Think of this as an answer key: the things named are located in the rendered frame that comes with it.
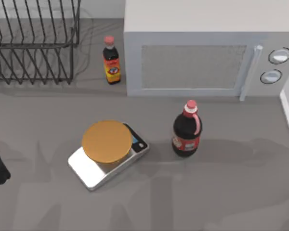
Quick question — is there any microwave knob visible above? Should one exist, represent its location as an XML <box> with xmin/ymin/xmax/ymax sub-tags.
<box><xmin>268</xmin><ymin>47</ymin><xmax>289</xmax><ymax>64</ymax></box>
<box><xmin>260</xmin><ymin>69</ymin><xmax>283</xmax><ymax>84</ymax></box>

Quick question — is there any small dark sauce bottle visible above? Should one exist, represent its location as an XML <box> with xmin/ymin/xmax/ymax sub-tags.
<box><xmin>102</xmin><ymin>36</ymin><xmax>122</xmax><ymax>85</ymax></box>

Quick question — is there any microwave door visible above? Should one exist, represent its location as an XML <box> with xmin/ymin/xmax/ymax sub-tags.
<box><xmin>124</xmin><ymin>32</ymin><xmax>256</xmax><ymax>97</ymax></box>

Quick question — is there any large dark bottle red handle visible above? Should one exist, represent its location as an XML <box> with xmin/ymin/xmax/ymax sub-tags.
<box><xmin>171</xmin><ymin>100</ymin><xmax>203</xmax><ymax>158</ymax></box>

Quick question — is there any pale microwave oven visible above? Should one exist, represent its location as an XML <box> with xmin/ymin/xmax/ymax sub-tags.
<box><xmin>123</xmin><ymin>0</ymin><xmax>289</xmax><ymax>102</ymax></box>

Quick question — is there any microwave door handle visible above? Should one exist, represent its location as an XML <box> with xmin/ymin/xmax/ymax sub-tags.
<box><xmin>239</xmin><ymin>45</ymin><xmax>263</xmax><ymax>102</ymax></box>

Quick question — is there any orange round scale plate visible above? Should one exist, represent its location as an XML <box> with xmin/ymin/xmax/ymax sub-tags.
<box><xmin>81</xmin><ymin>120</ymin><xmax>133</xmax><ymax>164</ymax></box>

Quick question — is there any silver kitchen scale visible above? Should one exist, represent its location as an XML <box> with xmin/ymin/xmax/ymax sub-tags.
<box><xmin>67</xmin><ymin>122</ymin><xmax>150</xmax><ymax>192</ymax></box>

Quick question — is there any dark wire dish rack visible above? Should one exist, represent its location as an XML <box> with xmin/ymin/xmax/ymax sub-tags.
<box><xmin>0</xmin><ymin>0</ymin><xmax>82</xmax><ymax>85</ymax></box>

